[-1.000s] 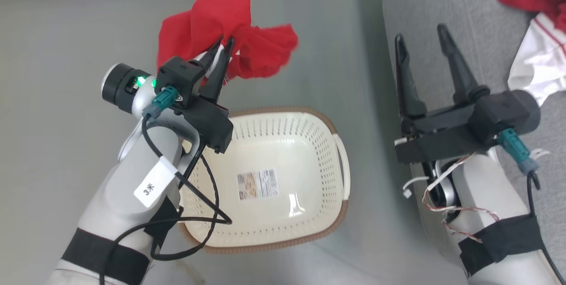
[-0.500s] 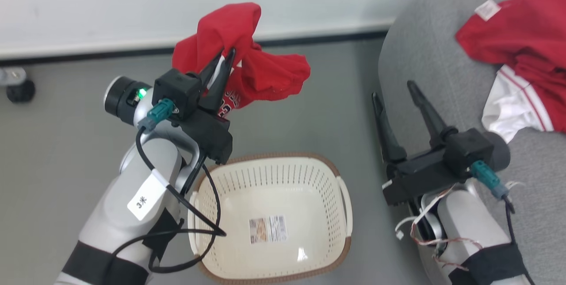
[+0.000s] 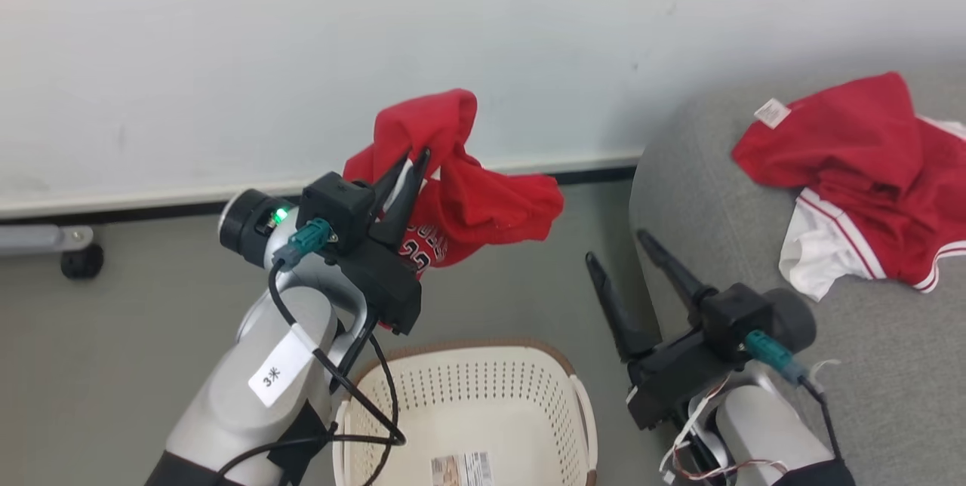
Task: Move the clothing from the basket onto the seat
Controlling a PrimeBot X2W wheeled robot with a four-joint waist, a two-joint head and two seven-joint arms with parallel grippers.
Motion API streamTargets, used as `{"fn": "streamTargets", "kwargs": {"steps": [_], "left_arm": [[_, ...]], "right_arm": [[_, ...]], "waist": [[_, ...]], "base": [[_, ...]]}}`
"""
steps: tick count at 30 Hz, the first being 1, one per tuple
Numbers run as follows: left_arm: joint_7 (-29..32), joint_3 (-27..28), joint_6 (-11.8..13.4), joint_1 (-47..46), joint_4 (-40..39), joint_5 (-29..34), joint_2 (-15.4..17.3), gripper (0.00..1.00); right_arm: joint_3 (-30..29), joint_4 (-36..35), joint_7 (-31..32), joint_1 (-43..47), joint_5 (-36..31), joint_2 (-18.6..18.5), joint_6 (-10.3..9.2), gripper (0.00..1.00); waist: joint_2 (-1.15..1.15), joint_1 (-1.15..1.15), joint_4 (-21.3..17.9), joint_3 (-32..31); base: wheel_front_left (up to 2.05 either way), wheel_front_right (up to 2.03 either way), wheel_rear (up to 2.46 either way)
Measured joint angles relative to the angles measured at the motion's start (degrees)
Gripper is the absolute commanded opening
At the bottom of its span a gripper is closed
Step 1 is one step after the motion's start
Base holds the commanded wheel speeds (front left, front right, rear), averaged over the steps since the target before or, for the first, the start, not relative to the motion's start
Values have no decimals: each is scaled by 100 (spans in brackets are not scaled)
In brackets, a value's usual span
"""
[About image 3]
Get red basketball jersey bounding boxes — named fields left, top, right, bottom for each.
left=343, top=88, right=565, bottom=332

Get grey metal furniture leg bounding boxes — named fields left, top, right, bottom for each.
left=0, top=224, right=94, bottom=257

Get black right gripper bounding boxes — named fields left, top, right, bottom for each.
left=586, top=229, right=731, bottom=431

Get printed label in basket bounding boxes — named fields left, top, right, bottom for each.
left=431, top=451, right=494, bottom=486

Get grey fabric sofa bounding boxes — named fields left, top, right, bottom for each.
left=628, top=67, right=966, bottom=486

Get black caster wheel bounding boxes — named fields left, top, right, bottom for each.
left=60, top=245, right=104, bottom=280

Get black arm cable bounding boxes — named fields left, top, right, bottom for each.
left=215, top=218, right=407, bottom=486
left=743, top=330, right=844, bottom=463

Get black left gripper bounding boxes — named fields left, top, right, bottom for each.
left=336, top=146, right=432, bottom=336

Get red and white shorts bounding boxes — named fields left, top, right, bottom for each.
left=732, top=71, right=966, bottom=302

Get white paper tag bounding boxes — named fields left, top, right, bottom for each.
left=248, top=326, right=312, bottom=408

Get cream perforated plastic laundry basket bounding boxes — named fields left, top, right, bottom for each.
left=332, top=337, right=598, bottom=486

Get white and black baseboard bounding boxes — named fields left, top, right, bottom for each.
left=0, top=154, right=642, bottom=226

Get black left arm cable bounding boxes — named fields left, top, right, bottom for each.
left=215, top=218, right=407, bottom=486

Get thin white red wires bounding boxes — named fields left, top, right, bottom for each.
left=659, top=359, right=840, bottom=484

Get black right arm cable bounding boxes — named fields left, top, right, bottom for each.
left=743, top=330, right=844, bottom=463

